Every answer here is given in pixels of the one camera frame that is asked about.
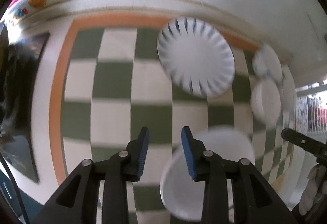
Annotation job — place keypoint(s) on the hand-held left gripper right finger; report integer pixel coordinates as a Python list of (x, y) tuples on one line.
[(187, 152)]

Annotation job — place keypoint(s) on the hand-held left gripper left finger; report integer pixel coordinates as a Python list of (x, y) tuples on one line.
[(144, 152)]

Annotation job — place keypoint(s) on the green and white checkered tablecloth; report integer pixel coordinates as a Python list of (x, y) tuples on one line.
[(112, 116)]

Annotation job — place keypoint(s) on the patterned glass sliding door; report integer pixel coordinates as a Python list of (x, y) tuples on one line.
[(306, 109)]

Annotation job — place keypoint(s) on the dark steel wok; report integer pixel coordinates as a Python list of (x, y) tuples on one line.
[(7, 86)]

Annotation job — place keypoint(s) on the white bowl with blue rim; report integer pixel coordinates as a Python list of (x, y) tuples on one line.
[(176, 188)]

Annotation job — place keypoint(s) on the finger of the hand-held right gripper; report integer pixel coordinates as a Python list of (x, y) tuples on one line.
[(304, 142)]

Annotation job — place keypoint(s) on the colourful letter wall sticker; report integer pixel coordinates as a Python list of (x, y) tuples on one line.
[(20, 15)]

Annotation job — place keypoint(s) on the white bowl with floral print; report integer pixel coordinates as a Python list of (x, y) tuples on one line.
[(268, 61)]

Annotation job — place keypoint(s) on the black gas cooktop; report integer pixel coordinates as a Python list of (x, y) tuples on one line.
[(19, 160)]

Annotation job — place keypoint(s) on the person's right hand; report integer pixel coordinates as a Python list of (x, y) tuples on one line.
[(310, 188)]

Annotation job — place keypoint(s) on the white plate with blue stripes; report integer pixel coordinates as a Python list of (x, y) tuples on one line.
[(196, 60)]

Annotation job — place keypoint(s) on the blue base cabinet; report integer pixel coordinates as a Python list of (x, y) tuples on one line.
[(15, 203)]

